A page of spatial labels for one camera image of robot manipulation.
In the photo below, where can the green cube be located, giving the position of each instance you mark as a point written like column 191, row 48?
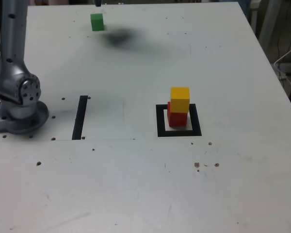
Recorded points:
column 97, row 23

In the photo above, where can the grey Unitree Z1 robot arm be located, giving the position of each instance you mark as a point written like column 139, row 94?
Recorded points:
column 13, row 72

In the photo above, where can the yellow cube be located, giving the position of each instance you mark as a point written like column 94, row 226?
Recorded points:
column 180, row 100

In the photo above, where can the black tape square outline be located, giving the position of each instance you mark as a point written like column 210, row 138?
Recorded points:
column 160, row 126

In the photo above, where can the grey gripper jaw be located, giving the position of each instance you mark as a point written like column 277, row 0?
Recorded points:
column 98, row 2

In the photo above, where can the red cube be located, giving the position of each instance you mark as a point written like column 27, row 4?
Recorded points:
column 177, row 120

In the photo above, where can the white metal frame leg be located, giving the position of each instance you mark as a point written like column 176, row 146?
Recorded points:
column 268, row 21

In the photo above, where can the black tape strip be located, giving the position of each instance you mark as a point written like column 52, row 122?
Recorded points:
column 79, row 119

